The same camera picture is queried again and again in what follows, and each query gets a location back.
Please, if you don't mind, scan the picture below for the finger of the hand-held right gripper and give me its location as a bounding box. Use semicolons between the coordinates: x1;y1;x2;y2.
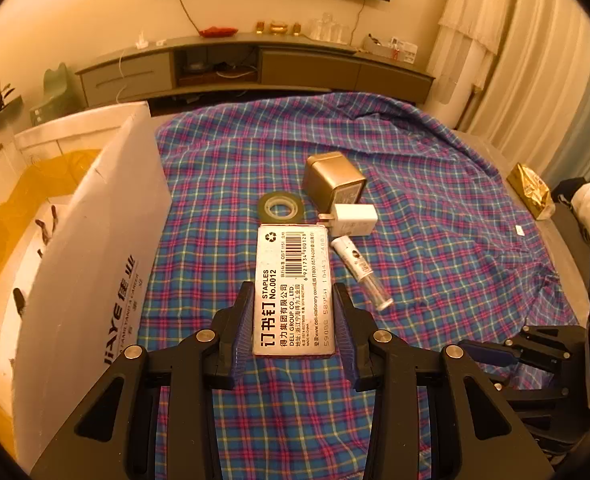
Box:
456;325;590;375
492;376;585;467

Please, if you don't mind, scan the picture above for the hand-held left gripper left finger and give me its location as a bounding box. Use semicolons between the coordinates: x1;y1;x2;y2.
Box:
31;281;257;480

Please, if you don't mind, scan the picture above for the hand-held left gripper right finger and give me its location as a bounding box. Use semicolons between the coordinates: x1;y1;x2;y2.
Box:
331;283;556;480

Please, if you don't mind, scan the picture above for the white staples box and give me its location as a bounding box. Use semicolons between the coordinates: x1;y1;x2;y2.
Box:
251;224;337;359

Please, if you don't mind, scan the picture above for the white clear-ended tube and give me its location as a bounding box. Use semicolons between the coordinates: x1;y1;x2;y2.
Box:
330;234;394;314

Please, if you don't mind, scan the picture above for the white plug charger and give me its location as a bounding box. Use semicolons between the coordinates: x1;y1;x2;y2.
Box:
318;203;379;238

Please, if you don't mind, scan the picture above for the green tape roll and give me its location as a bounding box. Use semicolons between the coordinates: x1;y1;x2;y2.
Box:
257;191;306;222

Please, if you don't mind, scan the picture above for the gold metal tin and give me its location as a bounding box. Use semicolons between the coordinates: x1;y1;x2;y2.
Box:
303;151;367;211

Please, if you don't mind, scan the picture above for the white cardboard box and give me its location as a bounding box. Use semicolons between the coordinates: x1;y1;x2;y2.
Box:
0;101;174;476

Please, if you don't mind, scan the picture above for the blue plaid shirt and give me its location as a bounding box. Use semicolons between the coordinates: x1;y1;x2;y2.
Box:
155;91;590;480

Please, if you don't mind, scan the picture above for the dark cloth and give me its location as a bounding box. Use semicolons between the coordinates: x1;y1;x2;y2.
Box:
552;178;590;206

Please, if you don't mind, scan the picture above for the gold foil bag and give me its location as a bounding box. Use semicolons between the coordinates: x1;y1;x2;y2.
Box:
506;162;556;221

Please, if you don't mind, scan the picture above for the pale curtain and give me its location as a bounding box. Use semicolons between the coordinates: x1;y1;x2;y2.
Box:
458;0;590;202

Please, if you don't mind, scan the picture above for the grey television cabinet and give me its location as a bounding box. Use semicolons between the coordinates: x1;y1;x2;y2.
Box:
76;32;436;109

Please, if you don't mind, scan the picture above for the white desktop organizer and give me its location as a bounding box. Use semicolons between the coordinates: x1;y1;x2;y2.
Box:
362;33;419;65

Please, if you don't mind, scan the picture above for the red cloth dish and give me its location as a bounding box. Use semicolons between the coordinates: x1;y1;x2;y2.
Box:
198;25;240;39

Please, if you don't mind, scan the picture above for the green child chair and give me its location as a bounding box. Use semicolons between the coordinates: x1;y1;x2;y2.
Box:
29;62;86;126

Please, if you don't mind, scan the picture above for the clear glass cup set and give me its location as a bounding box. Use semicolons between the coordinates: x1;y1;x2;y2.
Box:
308;12;351;44

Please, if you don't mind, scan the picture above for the air conditioner with lace cover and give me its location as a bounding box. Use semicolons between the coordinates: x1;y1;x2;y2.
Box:
428;0;514;106

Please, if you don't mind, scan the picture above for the brown television cable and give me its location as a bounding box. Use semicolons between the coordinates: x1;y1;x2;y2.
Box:
174;0;204;31

